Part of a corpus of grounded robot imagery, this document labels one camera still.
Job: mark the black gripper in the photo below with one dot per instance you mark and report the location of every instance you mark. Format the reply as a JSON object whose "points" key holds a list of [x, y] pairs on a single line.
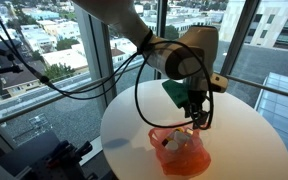
{"points": [[195, 100]]}

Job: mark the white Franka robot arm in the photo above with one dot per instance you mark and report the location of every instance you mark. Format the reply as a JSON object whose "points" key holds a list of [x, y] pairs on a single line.
{"points": [[197, 40]]}

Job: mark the orange plastic bag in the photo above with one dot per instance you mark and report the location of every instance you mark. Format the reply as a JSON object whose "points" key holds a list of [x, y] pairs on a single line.
{"points": [[184, 163]]}

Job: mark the white item in bowl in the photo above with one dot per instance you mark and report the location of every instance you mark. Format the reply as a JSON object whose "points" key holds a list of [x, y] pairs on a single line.
{"points": [[180, 137]]}

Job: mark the black metal equipment rig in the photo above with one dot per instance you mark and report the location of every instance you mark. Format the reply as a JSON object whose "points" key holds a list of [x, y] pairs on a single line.
{"points": [[50, 160]]}

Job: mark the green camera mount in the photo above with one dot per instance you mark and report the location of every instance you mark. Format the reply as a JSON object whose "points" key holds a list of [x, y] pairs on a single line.
{"points": [[176, 93]]}

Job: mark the black camera on stand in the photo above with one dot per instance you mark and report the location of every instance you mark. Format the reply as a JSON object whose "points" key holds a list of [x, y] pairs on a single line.
{"points": [[14, 69]]}

